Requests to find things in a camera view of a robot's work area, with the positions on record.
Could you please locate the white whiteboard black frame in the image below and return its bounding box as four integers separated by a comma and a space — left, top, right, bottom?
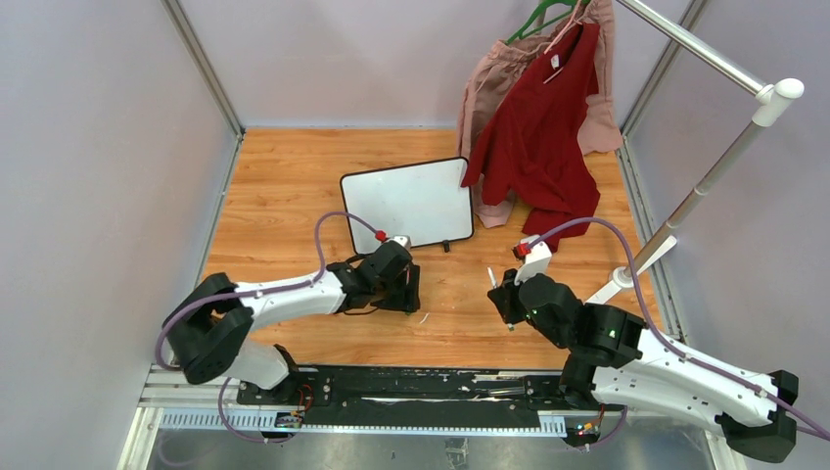
340, 157, 475, 248

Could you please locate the green clothes hanger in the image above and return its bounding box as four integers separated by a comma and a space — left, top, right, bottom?
503, 0, 585, 45

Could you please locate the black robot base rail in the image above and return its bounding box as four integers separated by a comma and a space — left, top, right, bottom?
139, 362, 650, 439

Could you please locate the silver clothes rack pole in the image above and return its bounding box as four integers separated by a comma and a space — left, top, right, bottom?
623, 1, 806, 272

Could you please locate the pink hanging garment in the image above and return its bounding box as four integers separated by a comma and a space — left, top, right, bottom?
455, 0, 625, 230

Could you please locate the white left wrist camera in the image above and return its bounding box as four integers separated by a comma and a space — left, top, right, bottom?
389, 235, 412, 251

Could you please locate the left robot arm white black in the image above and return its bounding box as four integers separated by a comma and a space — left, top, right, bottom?
161, 236, 419, 404

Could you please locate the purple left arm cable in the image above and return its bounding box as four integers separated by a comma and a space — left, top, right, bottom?
154, 211, 389, 447

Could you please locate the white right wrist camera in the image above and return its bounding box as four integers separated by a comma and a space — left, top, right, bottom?
513, 235, 553, 285

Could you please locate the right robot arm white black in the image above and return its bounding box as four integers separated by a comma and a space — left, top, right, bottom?
487, 269, 799, 463

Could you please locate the green marker pen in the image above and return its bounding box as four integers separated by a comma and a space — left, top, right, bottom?
487, 266, 518, 331

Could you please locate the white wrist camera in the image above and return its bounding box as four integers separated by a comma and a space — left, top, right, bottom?
513, 235, 553, 285
389, 235, 412, 251

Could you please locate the white clothes rack base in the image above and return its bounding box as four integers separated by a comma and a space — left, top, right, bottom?
587, 235, 677, 305

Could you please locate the red hanging shirt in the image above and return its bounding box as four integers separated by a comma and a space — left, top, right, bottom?
461, 23, 600, 235

